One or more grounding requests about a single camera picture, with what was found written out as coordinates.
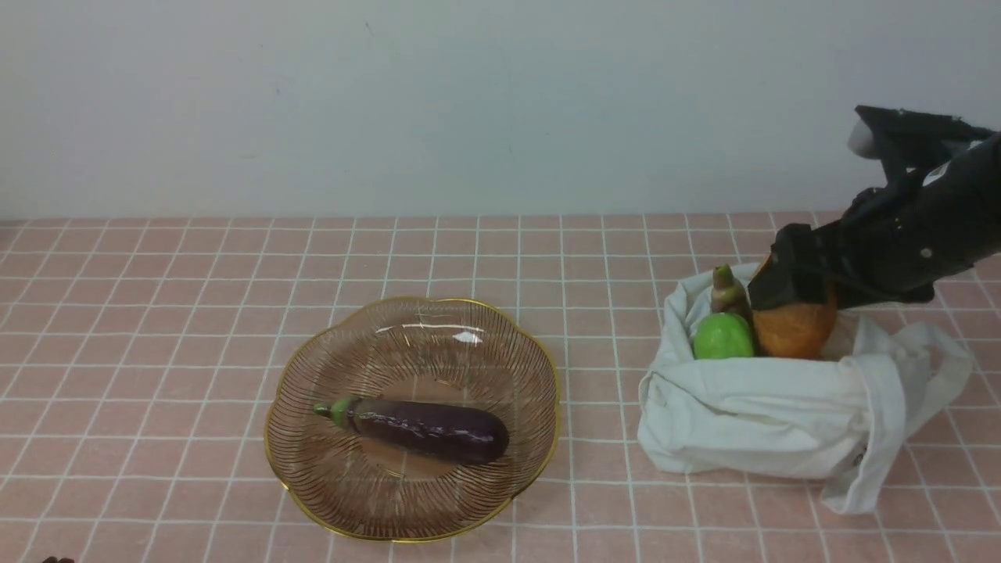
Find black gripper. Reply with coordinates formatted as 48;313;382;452
748;138;1000;311

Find orange round vegetable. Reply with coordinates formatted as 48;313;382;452
752;289;838;360

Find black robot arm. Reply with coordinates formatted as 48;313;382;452
747;106;1000;311

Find white cloth bag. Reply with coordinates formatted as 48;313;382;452
637;272;974;515

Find green round vegetable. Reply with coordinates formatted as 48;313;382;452
691;313;757;360

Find purple eggplant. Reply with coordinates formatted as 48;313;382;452
312;395;510;464

